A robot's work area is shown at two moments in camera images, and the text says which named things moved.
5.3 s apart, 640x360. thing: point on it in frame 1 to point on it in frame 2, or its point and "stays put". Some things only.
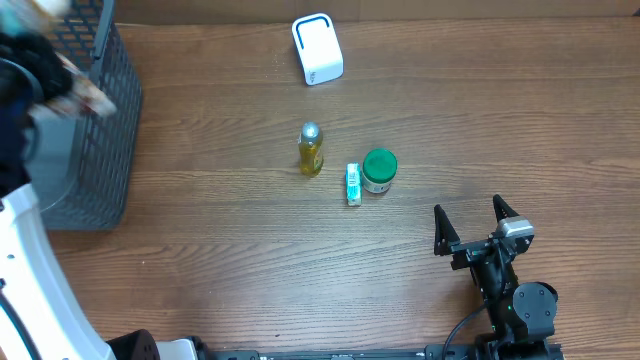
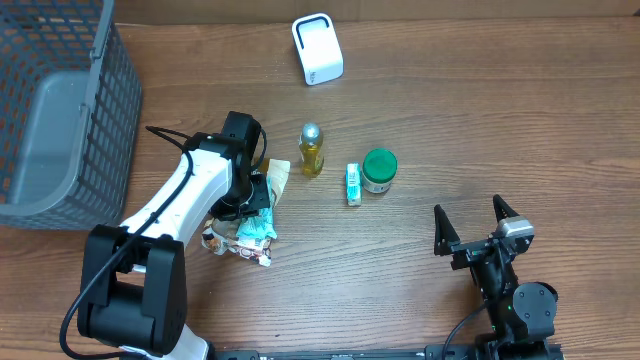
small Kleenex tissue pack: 353,184 stays put
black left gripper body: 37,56 to 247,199
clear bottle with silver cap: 311,149 stays put
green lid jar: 379,169 stays put
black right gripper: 467,250 stays put
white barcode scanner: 319,49 stays put
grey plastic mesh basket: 87,163 stays put
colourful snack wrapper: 84,95 to 256,250
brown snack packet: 49,17 to 278,172
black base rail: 344,353 stays put
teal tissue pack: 9,23 to 260,226
